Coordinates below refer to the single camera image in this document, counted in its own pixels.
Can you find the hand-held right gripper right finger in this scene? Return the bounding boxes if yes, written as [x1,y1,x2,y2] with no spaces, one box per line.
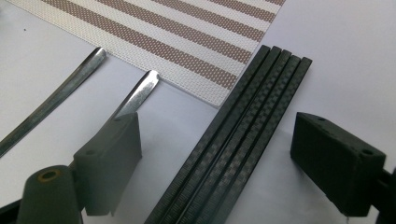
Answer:
[290,111,388,217]

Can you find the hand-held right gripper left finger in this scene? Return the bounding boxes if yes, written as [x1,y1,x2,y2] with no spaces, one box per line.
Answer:
[73,111,143,217]

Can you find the row of black chopsticks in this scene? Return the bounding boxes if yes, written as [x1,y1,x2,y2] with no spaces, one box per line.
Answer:
[144,45,313,224]

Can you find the metal spoon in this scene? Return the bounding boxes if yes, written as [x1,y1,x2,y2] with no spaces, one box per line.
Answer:
[110,69,161,122]
[0,46,107,158]

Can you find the light blue table cover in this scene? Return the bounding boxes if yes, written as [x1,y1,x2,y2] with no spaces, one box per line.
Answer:
[0,0,396,224]

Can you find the brown striped placemat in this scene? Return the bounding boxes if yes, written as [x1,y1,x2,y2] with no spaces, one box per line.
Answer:
[6,0,288,108]

